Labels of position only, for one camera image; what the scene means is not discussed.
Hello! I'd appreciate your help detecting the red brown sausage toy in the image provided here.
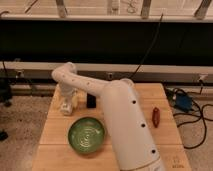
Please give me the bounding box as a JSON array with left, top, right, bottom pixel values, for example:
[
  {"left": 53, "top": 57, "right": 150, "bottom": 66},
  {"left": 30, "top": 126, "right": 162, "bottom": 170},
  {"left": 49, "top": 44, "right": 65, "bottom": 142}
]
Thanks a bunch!
[{"left": 152, "top": 107, "right": 160, "bottom": 128}]

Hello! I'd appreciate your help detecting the black floor cable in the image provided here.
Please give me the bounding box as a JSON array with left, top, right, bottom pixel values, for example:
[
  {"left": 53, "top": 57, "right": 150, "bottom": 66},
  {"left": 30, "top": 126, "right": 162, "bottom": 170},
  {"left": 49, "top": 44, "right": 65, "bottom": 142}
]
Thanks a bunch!
[{"left": 166, "top": 87, "right": 213, "bottom": 150}]

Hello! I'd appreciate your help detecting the black hanging cable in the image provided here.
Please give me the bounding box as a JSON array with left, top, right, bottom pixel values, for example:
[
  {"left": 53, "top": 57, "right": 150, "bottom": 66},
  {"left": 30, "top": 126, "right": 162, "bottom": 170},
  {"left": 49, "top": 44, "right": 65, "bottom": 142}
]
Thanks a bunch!
[{"left": 129, "top": 12, "right": 165, "bottom": 81}]

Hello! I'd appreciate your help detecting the black rectangular block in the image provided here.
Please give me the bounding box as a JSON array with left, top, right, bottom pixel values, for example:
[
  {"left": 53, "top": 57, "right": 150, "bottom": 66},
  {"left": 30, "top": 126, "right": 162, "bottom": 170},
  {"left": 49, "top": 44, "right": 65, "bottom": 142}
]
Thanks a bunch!
[{"left": 86, "top": 94, "right": 97, "bottom": 108}]

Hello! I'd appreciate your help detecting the blue power adapter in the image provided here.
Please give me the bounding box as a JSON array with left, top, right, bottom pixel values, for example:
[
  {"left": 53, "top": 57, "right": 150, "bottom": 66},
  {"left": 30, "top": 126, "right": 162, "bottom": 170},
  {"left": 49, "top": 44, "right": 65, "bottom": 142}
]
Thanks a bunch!
[{"left": 175, "top": 94, "right": 192, "bottom": 112}]

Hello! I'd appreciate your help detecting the green ceramic bowl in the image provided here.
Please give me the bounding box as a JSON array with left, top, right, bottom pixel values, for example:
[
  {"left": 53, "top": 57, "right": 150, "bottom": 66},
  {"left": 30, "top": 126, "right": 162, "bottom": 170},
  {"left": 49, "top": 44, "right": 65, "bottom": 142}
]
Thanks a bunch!
[{"left": 67, "top": 117, "right": 105, "bottom": 155}]

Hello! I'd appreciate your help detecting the white plastic bottle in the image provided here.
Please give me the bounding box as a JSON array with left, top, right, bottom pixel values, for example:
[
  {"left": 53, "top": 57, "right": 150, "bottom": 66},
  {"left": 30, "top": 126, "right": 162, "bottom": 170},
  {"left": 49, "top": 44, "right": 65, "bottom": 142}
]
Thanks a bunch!
[{"left": 60, "top": 100, "right": 77, "bottom": 116}]

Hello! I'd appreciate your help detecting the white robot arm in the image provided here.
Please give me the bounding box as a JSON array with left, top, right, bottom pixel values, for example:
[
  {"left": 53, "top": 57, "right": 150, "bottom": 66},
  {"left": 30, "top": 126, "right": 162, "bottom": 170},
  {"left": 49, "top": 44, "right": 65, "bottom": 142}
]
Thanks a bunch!
[{"left": 52, "top": 62, "right": 166, "bottom": 171}]

